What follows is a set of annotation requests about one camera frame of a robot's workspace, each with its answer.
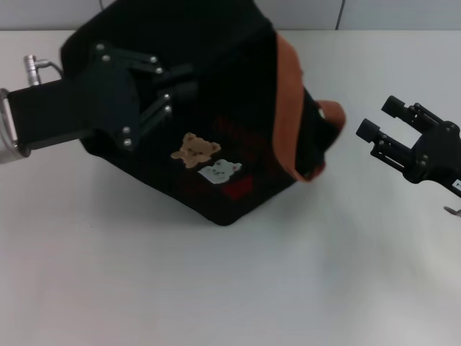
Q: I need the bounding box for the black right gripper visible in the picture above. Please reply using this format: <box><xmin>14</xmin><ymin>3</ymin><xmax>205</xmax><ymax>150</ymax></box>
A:
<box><xmin>355</xmin><ymin>94</ymin><xmax>461</xmax><ymax>198</ymax></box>

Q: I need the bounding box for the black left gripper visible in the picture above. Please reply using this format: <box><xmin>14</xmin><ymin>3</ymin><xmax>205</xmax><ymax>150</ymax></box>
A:
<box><xmin>6</xmin><ymin>42</ymin><xmax>200</xmax><ymax>151</ymax></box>

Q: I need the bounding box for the black bag with orange straps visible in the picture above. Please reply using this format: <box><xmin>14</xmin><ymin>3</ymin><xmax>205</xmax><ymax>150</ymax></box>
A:
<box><xmin>59</xmin><ymin>0</ymin><xmax>349</xmax><ymax>227</ymax></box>

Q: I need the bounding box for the left gripper connector cable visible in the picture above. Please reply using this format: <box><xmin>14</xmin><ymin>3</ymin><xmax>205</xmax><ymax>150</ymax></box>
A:
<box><xmin>23</xmin><ymin>53</ymin><xmax>66</xmax><ymax>87</ymax></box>

